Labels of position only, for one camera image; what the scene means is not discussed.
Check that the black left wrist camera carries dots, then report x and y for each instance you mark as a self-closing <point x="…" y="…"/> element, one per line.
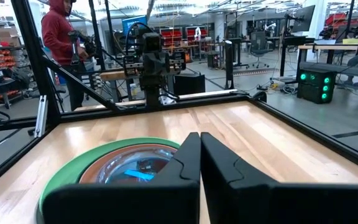
<point x="152" y="42"/>

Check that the black monitor on stand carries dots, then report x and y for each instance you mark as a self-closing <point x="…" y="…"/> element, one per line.
<point x="303" y="18"/>

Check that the black computer case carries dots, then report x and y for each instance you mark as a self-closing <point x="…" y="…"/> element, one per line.
<point x="189" y="84"/>

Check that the orange plastic plate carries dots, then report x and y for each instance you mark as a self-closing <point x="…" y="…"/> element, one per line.
<point x="89" y="174"/>

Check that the grey office chair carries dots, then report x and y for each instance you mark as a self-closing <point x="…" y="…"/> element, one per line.
<point x="259" y="46"/>

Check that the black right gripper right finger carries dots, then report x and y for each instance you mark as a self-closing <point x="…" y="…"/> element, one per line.
<point x="259" y="205"/>

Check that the green bowl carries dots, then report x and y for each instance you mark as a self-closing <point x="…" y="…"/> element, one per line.
<point x="73" y="168"/>

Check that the person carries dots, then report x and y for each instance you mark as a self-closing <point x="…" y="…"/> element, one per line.
<point x="57" y="37"/>

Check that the red shelf unit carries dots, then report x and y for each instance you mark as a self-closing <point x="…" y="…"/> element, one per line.
<point x="196" y="34"/>
<point x="171" y="37"/>

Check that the black aluminium table frame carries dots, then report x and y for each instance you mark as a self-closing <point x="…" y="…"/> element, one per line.
<point x="33" y="46"/>

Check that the shelf with orange parts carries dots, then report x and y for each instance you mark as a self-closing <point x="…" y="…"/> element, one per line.
<point x="3" y="57"/>

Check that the white metal bracket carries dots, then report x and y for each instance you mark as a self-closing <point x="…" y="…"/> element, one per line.
<point x="40" y="116"/>

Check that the wooden top workbench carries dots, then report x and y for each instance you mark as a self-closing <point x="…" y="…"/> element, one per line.
<point x="337" y="47"/>

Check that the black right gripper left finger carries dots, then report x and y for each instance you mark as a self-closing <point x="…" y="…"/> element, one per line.
<point x="135" y="205"/>

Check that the black standing post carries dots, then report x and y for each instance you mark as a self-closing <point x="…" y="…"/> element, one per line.
<point x="228" y="65"/>

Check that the blue lit monitor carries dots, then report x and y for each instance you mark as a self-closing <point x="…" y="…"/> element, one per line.
<point x="132" y="23"/>

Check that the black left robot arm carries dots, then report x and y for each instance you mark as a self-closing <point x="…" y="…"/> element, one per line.
<point x="152" y="93"/>

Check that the computer tower with green lights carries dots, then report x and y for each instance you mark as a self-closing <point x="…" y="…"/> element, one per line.
<point x="315" y="85"/>

